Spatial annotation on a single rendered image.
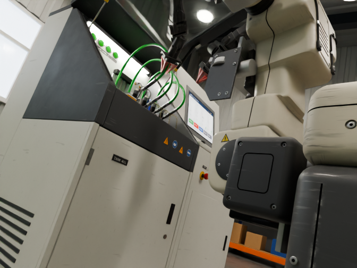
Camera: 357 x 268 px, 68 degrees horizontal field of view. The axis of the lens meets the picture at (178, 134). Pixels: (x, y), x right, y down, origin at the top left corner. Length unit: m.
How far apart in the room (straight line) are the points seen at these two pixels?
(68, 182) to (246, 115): 0.62
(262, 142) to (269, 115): 0.15
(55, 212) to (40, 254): 0.13
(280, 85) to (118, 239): 0.83
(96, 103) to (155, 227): 0.64
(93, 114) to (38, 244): 0.46
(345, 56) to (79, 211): 8.59
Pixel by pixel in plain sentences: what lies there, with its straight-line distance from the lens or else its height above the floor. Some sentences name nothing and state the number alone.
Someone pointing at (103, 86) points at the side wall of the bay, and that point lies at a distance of 1.04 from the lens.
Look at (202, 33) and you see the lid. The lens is 1.89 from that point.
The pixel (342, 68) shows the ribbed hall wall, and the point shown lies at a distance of 8.84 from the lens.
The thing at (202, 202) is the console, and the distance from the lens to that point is 1.62.
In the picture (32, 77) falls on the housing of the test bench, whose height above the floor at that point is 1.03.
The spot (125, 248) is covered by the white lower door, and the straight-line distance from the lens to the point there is 1.21.
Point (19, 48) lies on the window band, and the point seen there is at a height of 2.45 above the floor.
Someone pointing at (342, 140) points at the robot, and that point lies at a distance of 0.39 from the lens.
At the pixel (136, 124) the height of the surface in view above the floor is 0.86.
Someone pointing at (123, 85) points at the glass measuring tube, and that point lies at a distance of 1.75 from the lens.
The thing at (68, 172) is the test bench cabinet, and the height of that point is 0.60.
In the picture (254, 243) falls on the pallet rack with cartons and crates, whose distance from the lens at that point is 6.42.
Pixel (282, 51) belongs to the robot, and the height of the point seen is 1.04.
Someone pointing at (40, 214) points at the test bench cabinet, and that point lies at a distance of 1.06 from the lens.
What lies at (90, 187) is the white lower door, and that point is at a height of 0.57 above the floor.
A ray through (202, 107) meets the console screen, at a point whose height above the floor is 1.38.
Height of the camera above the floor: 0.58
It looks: 15 degrees up
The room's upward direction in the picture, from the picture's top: 16 degrees clockwise
